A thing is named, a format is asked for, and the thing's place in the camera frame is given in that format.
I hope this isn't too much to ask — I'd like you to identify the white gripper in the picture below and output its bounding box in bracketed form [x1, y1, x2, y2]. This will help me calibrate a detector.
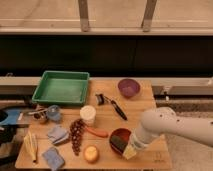
[129, 134, 148, 151]

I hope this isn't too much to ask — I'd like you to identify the yellow eraser block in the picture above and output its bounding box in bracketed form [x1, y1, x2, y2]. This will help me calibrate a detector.
[122, 145, 137, 160]

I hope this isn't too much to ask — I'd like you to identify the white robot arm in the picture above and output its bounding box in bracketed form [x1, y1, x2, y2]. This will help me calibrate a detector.
[129, 107, 213, 150]

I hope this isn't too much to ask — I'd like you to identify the red bowl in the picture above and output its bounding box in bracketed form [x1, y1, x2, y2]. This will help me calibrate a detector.
[109, 128, 131, 155]

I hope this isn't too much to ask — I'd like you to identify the purple bowl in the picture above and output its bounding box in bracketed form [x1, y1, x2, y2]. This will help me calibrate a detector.
[118, 78, 140, 98]

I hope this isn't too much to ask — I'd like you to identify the orange carrot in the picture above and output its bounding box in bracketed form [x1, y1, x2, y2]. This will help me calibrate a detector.
[84, 126, 108, 138]

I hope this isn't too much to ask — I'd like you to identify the yellow round fruit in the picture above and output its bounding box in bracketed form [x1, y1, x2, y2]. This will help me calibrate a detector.
[83, 145, 99, 163]

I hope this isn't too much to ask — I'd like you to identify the white cup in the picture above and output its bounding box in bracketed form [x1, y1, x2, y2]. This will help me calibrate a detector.
[80, 105, 96, 126]

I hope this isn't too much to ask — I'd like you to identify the dark grape bunch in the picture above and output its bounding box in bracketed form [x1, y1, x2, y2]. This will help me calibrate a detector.
[70, 119, 85, 156]

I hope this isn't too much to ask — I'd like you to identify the grey blue cloth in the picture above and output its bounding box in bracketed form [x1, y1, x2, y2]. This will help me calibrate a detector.
[47, 125, 69, 145]

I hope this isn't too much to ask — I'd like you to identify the blue sponge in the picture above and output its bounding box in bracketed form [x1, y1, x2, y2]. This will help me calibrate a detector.
[42, 147, 65, 171]

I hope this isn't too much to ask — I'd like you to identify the green plastic tray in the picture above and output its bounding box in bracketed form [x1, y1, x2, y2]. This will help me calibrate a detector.
[32, 71, 90, 106]

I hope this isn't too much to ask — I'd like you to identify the metal measuring spoon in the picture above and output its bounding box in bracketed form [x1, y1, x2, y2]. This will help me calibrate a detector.
[25, 109, 47, 124]

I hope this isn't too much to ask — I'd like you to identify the yellow whisk brush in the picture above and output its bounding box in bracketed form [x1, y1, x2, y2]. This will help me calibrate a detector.
[24, 132, 38, 163]

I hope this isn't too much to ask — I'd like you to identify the blue object at left edge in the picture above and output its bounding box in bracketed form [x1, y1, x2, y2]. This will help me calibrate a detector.
[0, 108, 20, 126]

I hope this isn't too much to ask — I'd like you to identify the black handled peeler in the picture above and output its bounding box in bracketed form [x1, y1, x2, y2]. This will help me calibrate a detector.
[96, 94, 128, 121]

